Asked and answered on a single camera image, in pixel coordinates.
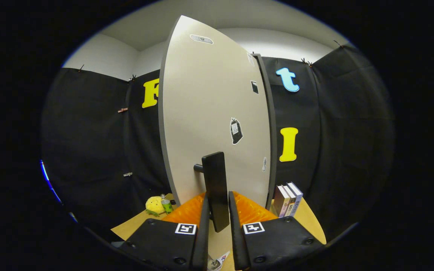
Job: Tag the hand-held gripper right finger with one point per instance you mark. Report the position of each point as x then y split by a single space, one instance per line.
236 244

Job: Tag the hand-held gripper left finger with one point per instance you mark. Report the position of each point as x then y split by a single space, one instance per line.
203 244

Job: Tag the white shoe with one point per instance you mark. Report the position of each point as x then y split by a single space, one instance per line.
217 263

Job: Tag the grey shoe cabinet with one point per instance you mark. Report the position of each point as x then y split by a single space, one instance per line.
273 131

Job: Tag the beige shoe cabinet door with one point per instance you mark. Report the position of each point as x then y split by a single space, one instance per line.
202 94

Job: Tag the green drink bottle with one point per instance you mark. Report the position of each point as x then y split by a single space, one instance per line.
167 206

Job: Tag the maroon spine book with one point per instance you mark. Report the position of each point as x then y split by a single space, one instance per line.
281 203

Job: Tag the yellow plush toy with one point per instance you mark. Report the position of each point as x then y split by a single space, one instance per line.
153 205

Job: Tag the black backdrop cloth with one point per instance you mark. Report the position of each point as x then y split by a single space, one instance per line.
89 143

